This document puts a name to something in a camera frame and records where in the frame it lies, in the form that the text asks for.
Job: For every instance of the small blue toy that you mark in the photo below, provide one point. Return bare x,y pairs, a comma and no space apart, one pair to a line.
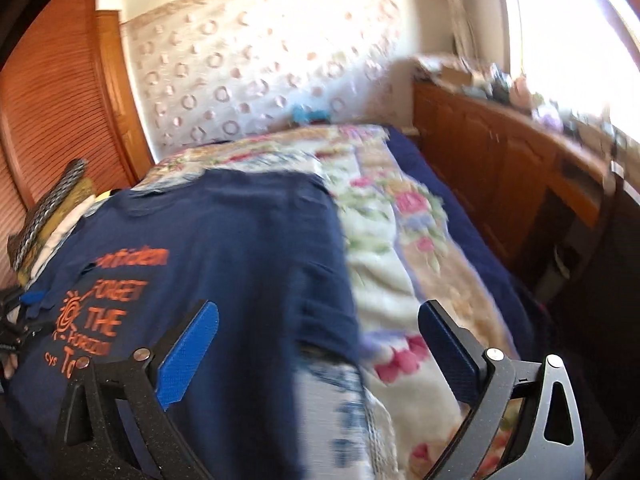
310,114

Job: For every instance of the rose print fleece blanket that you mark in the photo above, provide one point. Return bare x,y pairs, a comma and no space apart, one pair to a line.
390,240

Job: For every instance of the wooden louvred wardrobe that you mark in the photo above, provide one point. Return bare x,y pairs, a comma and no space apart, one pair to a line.
55,110

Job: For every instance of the blue floral white sheet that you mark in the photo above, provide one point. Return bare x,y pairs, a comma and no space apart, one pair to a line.
330,410

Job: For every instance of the bright window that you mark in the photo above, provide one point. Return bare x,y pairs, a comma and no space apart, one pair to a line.
575,35

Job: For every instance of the yellow folded cloth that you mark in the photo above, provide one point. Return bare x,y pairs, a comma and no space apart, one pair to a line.
67,212

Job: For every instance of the grey knitted garment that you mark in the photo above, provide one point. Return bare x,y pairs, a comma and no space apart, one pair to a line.
45,210

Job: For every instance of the white folded cloth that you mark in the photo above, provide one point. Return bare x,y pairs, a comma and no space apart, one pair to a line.
57,245

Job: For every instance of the cardboard box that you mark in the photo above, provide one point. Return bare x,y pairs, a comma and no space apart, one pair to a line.
450,76

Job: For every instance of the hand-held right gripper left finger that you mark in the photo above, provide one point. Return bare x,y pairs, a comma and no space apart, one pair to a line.
189,355

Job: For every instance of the pink kettle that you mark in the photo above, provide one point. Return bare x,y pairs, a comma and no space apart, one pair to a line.
520,92

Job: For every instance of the pale purple bag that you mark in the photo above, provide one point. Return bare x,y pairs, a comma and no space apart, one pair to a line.
547,112

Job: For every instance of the navy bed sheet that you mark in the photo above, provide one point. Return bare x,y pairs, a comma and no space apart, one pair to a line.
450,210

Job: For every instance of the long wooden cabinet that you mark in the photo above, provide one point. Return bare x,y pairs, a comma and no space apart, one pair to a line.
500,160

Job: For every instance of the beige window curtain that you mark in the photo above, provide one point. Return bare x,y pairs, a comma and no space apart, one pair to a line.
470,15

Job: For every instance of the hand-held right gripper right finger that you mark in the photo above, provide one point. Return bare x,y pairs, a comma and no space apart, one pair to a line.
450,355

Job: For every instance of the navy t-shirt with orange print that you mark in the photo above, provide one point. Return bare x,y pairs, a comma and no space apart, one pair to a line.
225,260

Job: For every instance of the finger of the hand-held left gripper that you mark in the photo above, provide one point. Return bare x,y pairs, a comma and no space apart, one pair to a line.
39,301

